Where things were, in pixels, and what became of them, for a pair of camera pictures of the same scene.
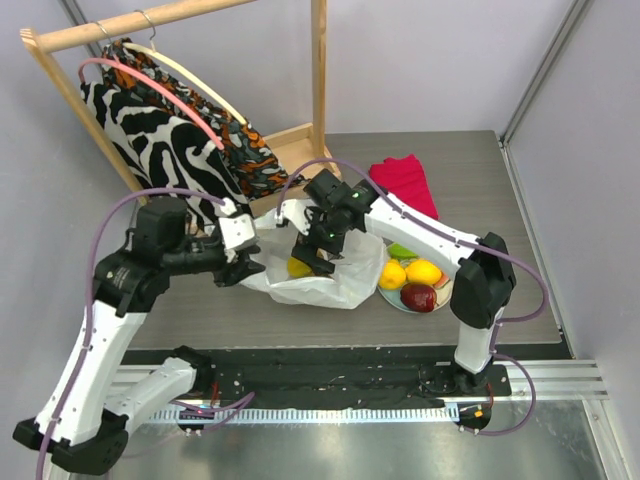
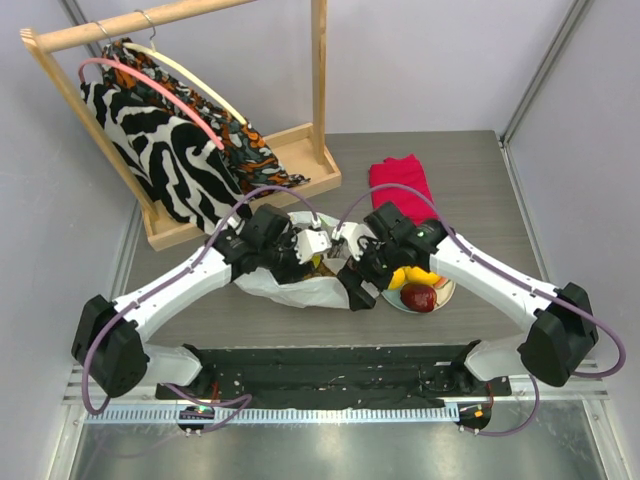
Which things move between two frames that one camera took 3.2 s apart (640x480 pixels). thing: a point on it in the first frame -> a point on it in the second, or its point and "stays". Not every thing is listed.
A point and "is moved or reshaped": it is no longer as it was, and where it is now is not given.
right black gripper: x=310 y=255 -> x=353 y=288
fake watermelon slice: x=443 y=281 stays
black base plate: x=336 y=377 stays
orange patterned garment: x=248 y=157 stays
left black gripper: x=240 y=267 -> x=295 y=272
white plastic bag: x=353 y=282 is moved or reshaped
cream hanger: x=185 y=73 stays
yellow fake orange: x=393 y=274 stays
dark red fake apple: x=418 y=297 stays
